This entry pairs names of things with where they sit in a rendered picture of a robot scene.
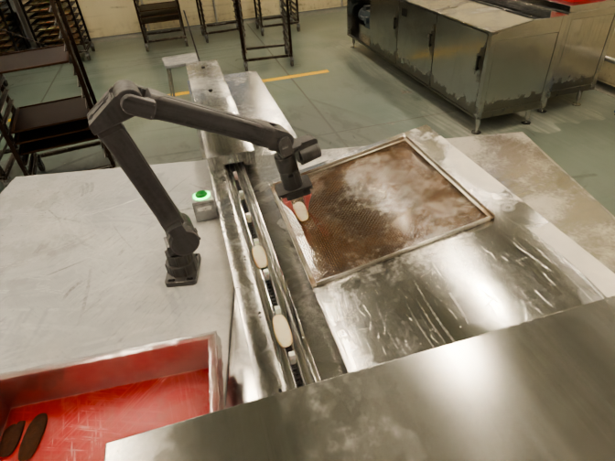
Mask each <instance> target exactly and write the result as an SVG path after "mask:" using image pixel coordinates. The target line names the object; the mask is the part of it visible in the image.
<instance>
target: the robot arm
mask: <svg viewBox="0 0 615 461"><path fill-rule="evenodd" d="M135 116H137V117H141V118H145V119H148V120H159V121H164V122H169V123H175V124H179V125H183V126H187V127H190V128H194V129H198V130H201V131H205V132H209V133H213V134H219V135H223V136H227V137H230V138H234V139H238V140H242V141H245V142H248V143H251V144H253V145H258V146H261V147H264V148H267V149H268V150H271V151H275V152H276V153H275V154H274V159H275V163H276V167H277V170H278V173H279V176H280V178H281V181H282V182H281V183H278V184H275V190H276V193H277V195H278V197H279V199H281V198H282V200H283V202H284V204H285V205H286V206H288V207H289V208H290V209H291V210H292V211H293V213H294V214H295V215H296V213H295V211H294V208H293V206H292V203H291V201H290V200H292V199H295V198H300V197H303V199H304V202H305V205H306V208H307V210H308V203H309V201H310V198H311V191H310V188H311V189H312V188H313V186H312V183H311V181H310V179H309V177H308V175H303V176H300V173H299V169H298V166H297V161H298V162H299V163H300V164H301V165H304V164H306V163H308V162H310V161H312V160H314V159H317V158H319V157H321V150H320V147H319V145H318V140H317V139H316V138H315V137H314V136H313V135H311V134H306V135H303V136H300V137H298V138H295V137H293V136H292V134H291V133H289V132H288V131H287V130H286V129H285V128H284V127H283V126H282V125H281V124H279V123H273V122H270V121H262V120H259V119H252V118H248V117H244V116H241V115H238V114H235V113H229V112H225V111H223V110H219V109H216V108H212V107H210V106H206V105H203V104H199V103H196V102H191V101H187V100H184V99H180V98H178V97H174V96H171V95H167V94H165V93H162V92H160V91H157V90H154V89H151V88H146V87H143V86H139V85H136V84H134V83H133V82H132V81H130V80H119V81H117V82H116V83H115V84H114V85H113V87H112V86H111V87H110V88H109V89H108V91H107V92H106V93H105V94H104V95H103V96H102V98H101V99H100V100H99V101H97V103H96V104H95V105H94V106H93V107H92V109H91V110H90V111H89V112H88V113H87V118H88V121H89V128H90V130H91V131H92V133H93V134H94V135H97V136H98V137H99V139H100V140H101V141H102V142H103V143H104V144H105V146H106V147H107V149H108V150H109V151H110V153H111V154H112V156H113V157H114V159H115V160H116V162H117V163H118V165H119V166H120V167H121V168H122V170H123V171H124V172H125V174H126V175H127V177H128V178H129V180H130V181H131V182H132V184H133V185H134V187H135V188H136V190H137V191H138V193H139V194H140V196H141V197H142V198H143V200H144V201H145V203H146V204H147V206H148V207H149V208H150V209H151V211H152V212H153V213H154V215H155V216H156V218H157V220H158V222H159V223H160V225H161V227H162V228H163V229H164V231H165V233H166V235H167V237H164V241H165V244H166V246H167V249H166V250H165V254H166V257H167V259H166V263H165V266H166V268H167V276H166V280H165V284H166V286H167V287H176V286H186V285H194V284H196V283H197V281H198V276H199V271H200V262H201V257H200V253H194V252H195V251H196V250H197V249H198V247H199V245H200V237H199V235H198V231H197V229H196V228H194V226H193V224H192V222H191V220H190V218H189V216H188V215H187V214H185V213H182V212H180V211H179V209H178V207H177V206H176V204H175V203H174V201H173V200H172V199H171V197H170V196H169V195H168V193H167V191H166V190H165V188H164V187H163V185H162V184H161V182H160V181H159V179H158V178H157V176H156V174H155V172H154V171H153V169H152V168H151V166H150V165H149V164H148V163H147V161H146V159H145V157H144V156H143V154H142V153H141V151H140V150H139V148H138V147H137V145H136V143H135V141H134V140H133V138H132V137H131V135H130V134H129V133H128V132H127V130H126V128H125V127H124V124H123V122H124V121H126V120H128V119H130V118H133V117H135Z"/></svg>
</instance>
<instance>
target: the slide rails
mask: <svg viewBox="0 0 615 461"><path fill-rule="evenodd" d="M224 166H225V170H226V174H227V177H228V180H229V184H230V187H231V191H232V196H233V199H234V203H235V206H236V209H237V213H238V216H239V220H240V222H241V226H242V229H243V236H244V238H245V242H246V245H247V249H248V252H249V255H250V259H251V262H252V266H253V268H254V274H255V278H256V282H257V284H258V288H259V291H260V295H261V297H262V301H263V304H264V311H265V313H266V317H267V320H268V324H269V327H270V330H271V334H272V337H273V341H274V343H275V349H276V353H277V357H278V359H279V363H280V366H281V370H282V372H283V376H284V379H285V383H286V388H287V390H292V389H295V388H297V385H296V382H295V379H294V375H293V372H292V370H291V366H290V363H289V360H288V356H287V354H286V348H284V347H282V346H281V345H280V344H279V343H278V341H277V339H276V337H275V332H274V329H273V317H274V316H275V312H274V309H273V306H272V303H271V300H270V296H269V294H268V291H267V287H266V284H265V281H264V276H263V273H262V269H261V268H259V267H258V266H257V265H256V264H255V262H254V258H253V254H252V249H253V247H254V243H253V239H252V236H251V233H250V230H249V227H248V224H247V220H246V218H245V215H244V212H243V206H242V203H241V200H240V197H239V194H238V190H237V187H236V185H235V181H234V178H233V175H232V170H231V167H230V164H228V165H224ZM234 166H235V169H236V172H237V175H238V178H239V181H240V184H241V187H242V190H243V194H244V197H245V201H246V204H247V207H248V209H249V212H250V215H251V218H252V221H253V225H254V229H255V232H256V235H257V238H258V241H259V243H260V246H262V247H263V248H264V251H265V253H266V256H267V265H266V266H267V269H268V272H269V275H270V278H271V281H272V284H273V287H274V289H275V295H276V298H277V301H278V304H279V306H280V309H281V313H282V316H284V317H285V318H286V321H287V323H288V325H289V327H290V330H291V334H292V343H291V344H292V347H293V350H294V351H295V355H296V359H297V364H298V367H299V369H300V372H301V375H302V378H303V382H304V384H305V385H308V384H310V383H314V379H313V376H312V373H311V370H310V367H309V365H308V360H307V358H306V355H305V352H304V350H303V347H302V344H301V341H300V338H299V335H298V333H297V328H296V326H295V323H294V320H293V317H292V315H291V312H290V309H289V306H288V303H287V301H286V296H285V293H284V291H283V288H282V285H281V283H280V280H279V277H278V274H277V271H276V268H275V264H274V261H273V259H272V256H271V253H270V251H269V248H268V245H267V242H266V239H265V236H264V232H263V229H262V227H261V224H260V221H259V219H258V216H257V213H256V210H255V207H254V203H253V200H252V197H251V195H250V192H249V189H248V187H247V184H246V181H245V178H244V175H243V171H242V168H241V165H240V163H239V162H238V163H234Z"/></svg>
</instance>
